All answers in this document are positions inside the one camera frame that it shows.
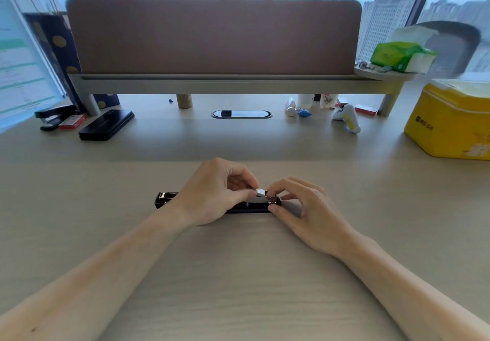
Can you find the person's left hand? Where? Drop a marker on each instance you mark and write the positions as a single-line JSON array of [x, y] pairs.
[[208, 193]]

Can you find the person's right hand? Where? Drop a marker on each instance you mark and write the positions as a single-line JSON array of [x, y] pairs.
[[319, 222]]

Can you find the person's right thumb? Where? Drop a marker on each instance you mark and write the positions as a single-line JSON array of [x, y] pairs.
[[285, 216]]

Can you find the person's left thumb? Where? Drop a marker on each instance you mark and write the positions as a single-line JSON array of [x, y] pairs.
[[239, 196]]

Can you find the silver staple strip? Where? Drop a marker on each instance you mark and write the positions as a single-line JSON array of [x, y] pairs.
[[261, 192]]

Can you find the black stapler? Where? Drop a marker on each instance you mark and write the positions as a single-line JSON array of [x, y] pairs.
[[165, 199], [53, 114]]

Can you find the person's left forearm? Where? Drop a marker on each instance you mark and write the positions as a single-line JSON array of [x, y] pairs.
[[95, 275]]

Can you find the person's right forearm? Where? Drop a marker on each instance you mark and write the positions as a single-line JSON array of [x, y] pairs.
[[413, 294]]

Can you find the small bottle with red cap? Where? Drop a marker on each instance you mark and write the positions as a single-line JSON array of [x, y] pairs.
[[291, 108]]

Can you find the wooden cylinder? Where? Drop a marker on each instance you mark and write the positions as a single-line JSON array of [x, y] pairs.
[[183, 101]]

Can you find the beige desk shelf riser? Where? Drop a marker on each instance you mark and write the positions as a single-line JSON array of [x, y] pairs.
[[229, 83]]

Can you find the white toy game controller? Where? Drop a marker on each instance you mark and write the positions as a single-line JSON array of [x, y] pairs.
[[347, 118]]

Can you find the patterned small cup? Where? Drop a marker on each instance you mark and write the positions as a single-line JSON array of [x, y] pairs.
[[328, 101]]

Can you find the flat red and white box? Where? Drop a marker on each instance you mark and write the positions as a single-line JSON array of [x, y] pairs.
[[365, 110]]

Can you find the black rectangular case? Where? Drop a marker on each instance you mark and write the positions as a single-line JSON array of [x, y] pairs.
[[107, 124]]

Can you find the brown desk divider panel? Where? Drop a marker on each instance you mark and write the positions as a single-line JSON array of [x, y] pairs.
[[214, 36]]

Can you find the small pink trinket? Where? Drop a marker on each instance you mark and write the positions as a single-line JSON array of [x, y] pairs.
[[361, 65]]

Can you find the small grey clip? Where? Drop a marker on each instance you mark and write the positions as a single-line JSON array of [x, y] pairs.
[[384, 70]]

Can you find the red staple box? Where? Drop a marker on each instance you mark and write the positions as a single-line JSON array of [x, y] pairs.
[[72, 121]]

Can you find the yellow tin box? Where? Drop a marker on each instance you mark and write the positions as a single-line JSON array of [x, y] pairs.
[[448, 122]]

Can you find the green tissue pack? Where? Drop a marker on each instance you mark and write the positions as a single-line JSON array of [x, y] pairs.
[[400, 56]]

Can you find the black closed stapler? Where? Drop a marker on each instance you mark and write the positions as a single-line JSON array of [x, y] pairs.
[[53, 114]]

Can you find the navy dotted gift bag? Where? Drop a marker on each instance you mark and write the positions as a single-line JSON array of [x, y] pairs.
[[57, 46]]

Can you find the grey office chair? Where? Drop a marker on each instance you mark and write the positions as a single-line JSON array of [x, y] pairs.
[[455, 46]]

